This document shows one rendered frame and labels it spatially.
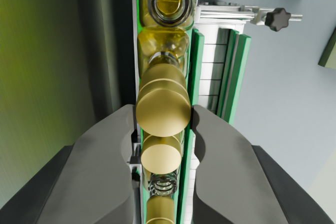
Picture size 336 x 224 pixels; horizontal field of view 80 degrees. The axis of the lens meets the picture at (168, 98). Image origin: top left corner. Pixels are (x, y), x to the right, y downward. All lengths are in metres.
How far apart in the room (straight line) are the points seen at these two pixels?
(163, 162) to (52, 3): 0.20
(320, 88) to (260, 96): 0.18
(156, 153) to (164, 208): 0.11
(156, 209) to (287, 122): 0.58
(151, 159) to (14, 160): 0.11
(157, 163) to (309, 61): 0.58
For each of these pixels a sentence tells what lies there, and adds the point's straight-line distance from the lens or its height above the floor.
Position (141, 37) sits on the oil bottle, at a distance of 0.21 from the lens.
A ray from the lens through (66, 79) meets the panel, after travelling 0.28.
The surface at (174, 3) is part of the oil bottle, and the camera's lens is 0.22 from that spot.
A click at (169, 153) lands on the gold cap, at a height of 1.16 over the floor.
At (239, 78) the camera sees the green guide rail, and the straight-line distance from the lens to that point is 0.37.
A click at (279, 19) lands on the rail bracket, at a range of 0.32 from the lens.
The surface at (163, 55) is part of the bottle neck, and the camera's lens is 0.19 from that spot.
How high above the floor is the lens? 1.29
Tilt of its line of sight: 63 degrees down
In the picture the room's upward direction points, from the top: 177 degrees clockwise
